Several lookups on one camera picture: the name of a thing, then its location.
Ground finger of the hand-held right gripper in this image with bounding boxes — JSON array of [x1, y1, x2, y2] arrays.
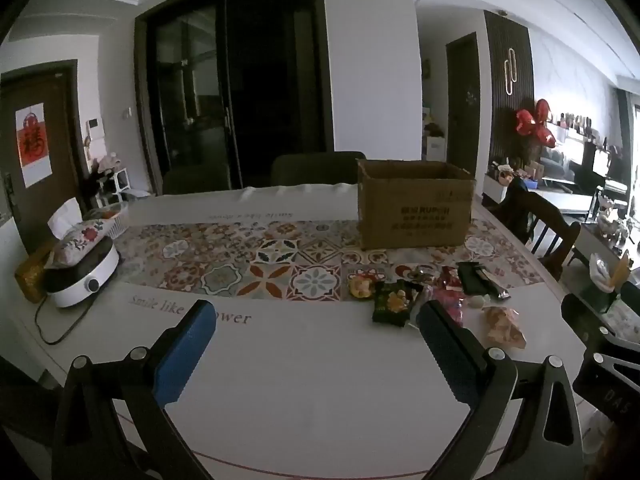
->
[[572, 352, 640, 428], [561, 292, 640, 348]]

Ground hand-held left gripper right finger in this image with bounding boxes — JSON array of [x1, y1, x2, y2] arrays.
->
[[416, 299, 587, 480]]

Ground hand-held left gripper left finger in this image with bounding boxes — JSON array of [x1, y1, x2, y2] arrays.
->
[[51, 299, 217, 480]]

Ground pink snack packet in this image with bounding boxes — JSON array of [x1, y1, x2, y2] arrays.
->
[[431, 287, 467, 323]]

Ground orange clear snack bag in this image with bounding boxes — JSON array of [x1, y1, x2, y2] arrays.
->
[[481, 306, 527, 349]]

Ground dark green printed snack packet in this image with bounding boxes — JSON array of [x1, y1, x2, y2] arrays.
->
[[372, 280, 424, 329]]

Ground red white snack packet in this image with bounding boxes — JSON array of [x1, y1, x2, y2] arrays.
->
[[432, 267, 464, 292]]

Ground plain black snack packet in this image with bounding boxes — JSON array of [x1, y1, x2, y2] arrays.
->
[[456, 262, 491, 296]]

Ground black gold striped snack packet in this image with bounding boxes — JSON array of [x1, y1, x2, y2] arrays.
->
[[476, 265, 512, 302]]

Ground yellow red snack packet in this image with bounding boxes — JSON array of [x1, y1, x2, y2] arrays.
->
[[348, 272, 377, 302]]

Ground brown cardboard box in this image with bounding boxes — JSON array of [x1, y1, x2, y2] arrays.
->
[[356, 159, 477, 251]]

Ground person's right forearm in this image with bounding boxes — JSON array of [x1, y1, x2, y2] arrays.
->
[[590, 412, 640, 480]]

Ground glass side table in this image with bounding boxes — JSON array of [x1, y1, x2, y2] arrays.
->
[[570, 217, 640, 346]]

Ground dark wooden chair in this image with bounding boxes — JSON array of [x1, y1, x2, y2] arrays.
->
[[500, 187, 582, 282]]

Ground white low cabinet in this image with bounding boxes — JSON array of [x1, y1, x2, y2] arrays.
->
[[482, 175, 608, 221]]

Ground white electric cooker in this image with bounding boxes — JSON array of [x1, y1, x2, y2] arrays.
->
[[43, 237, 122, 309]]

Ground dark cloth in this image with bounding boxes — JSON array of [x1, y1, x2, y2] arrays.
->
[[494, 172, 537, 242]]

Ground floral tissue box cover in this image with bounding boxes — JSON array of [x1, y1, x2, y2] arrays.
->
[[48, 197, 117, 267]]

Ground grey sofa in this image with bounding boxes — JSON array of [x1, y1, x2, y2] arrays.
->
[[539, 146, 581, 186]]

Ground dark green chair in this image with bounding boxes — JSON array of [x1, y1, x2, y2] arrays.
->
[[161, 162, 232, 197], [271, 151, 367, 187]]

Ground white small shelf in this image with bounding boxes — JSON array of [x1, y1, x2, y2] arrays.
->
[[99, 167, 132, 207]]

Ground red foil balloons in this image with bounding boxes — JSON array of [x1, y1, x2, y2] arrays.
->
[[515, 99, 557, 149]]

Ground brown entrance door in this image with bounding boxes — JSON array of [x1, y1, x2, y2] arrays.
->
[[0, 59, 85, 257]]

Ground dark interior door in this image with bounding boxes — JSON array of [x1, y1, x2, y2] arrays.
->
[[444, 31, 482, 177]]

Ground red white door poster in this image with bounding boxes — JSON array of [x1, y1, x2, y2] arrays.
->
[[15, 102, 54, 187]]

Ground dark sliding glass door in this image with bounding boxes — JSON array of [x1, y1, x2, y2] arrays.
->
[[134, 0, 335, 197]]

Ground black power cable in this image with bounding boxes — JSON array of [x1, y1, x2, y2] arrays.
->
[[34, 287, 110, 346]]

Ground dark slatted wall panel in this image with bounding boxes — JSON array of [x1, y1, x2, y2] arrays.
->
[[483, 10, 537, 197]]

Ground looped wall lamp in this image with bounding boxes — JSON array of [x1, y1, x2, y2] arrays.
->
[[502, 48, 521, 97]]

